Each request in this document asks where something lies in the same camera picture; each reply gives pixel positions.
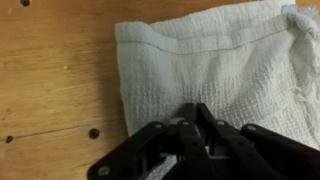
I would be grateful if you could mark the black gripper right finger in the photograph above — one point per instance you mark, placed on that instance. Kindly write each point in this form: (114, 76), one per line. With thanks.
(260, 156)

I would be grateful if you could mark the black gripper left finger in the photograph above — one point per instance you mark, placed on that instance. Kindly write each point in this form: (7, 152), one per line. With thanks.
(193, 150)

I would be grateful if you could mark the white woven towel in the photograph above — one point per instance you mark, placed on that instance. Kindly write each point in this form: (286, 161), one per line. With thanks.
(216, 66)

